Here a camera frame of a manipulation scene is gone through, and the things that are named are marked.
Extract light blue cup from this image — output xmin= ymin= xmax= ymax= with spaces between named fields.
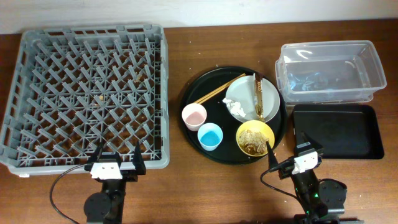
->
xmin=197 ymin=123 xmax=223 ymax=151

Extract round black serving tray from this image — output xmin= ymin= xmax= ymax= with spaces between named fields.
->
xmin=179 ymin=65 xmax=288 ymax=166

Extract clear plastic waste bin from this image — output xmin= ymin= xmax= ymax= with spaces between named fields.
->
xmin=275 ymin=40 xmax=387 ymax=105

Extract grey plastic dishwasher rack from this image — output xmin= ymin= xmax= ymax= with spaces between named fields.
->
xmin=1 ymin=24 xmax=170 ymax=177

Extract yellow bowl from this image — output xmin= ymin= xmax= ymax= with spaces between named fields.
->
xmin=236 ymin=120 xmax=275 ymax=157

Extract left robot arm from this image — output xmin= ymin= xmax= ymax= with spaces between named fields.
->
xmin=84 ymin=144 xmax=146 ymax=223

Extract food scraps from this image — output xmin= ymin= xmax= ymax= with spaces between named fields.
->
xmin=238 ymin=129 xmax=269 ymax=156

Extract wooden chopstick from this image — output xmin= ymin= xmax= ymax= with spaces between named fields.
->
xmin=195 ymin=81 xmax=233 ymax=104
xmin=194 ymin=73 xmax=246 ymax=104

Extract black rectangular tray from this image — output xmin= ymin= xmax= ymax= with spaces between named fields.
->
xmin=292 ymin=105 xmax=384 ymax=159

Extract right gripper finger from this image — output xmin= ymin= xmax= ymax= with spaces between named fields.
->
xmin=266 ymin=141 xmax=279 ymax=172
xmin=301 ymin=131 xmax=323 ymax=150

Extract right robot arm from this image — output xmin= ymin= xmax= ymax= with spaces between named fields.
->
xmin=260 ymin=132 xmax=364 ymax=223

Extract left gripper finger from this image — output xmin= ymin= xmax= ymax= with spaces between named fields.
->
xmin=88 ymin=143 xmax=104 ymax=164
xmin=132 ymin=143 xmax=146 ymax=175

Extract pink cup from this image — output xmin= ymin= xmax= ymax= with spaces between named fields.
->
xmin=181 ymin=103 xmax=207 ymax=131

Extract gold snack wrapper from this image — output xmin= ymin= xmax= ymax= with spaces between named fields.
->
xmin=253 ymin=73 xmax=265 ymax=122

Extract grey round plate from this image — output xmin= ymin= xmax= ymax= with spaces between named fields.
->
xmin=225 ymin=75 xmax=280 ymax=123

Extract white tissue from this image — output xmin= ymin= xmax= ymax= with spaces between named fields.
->
xmin=223 ymin=98 xmax=246 ymax=118

